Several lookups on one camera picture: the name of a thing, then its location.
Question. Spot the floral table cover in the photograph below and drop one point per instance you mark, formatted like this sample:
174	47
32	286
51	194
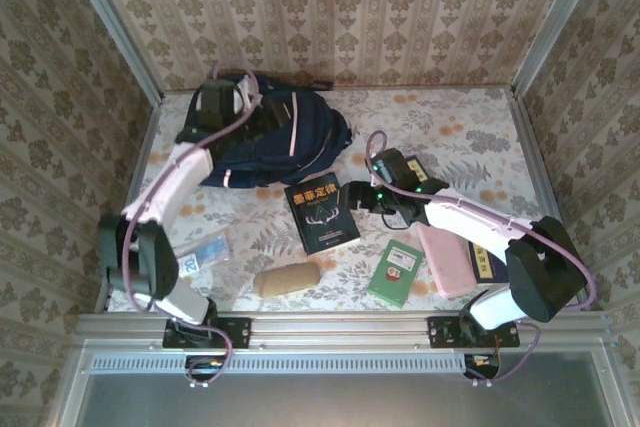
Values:
475	137

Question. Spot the aluminium mounting rail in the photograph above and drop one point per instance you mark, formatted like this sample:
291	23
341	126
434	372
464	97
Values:
340	329

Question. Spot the green notebook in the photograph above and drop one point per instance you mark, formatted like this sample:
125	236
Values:
395	277

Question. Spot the black book with yellow title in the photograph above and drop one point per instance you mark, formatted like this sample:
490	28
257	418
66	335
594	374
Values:
320	217

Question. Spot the pink pencil case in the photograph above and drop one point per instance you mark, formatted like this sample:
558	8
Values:
445	262

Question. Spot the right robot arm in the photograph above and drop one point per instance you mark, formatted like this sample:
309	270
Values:
475	222

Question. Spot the aluminium side rail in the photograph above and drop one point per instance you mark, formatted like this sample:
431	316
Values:
540	172
134	182

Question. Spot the grey metal panel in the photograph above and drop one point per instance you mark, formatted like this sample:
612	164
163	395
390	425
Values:
340	402

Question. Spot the navy blue backpack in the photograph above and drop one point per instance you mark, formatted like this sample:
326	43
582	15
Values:
310	147

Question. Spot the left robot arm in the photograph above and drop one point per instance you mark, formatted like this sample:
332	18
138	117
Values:
175	182

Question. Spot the aluminium frame post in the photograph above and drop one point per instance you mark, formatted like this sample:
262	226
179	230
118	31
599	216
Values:
114	22
557	22

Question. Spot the tan fabric pencil pouch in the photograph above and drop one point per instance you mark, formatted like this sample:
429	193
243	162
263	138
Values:
285	279

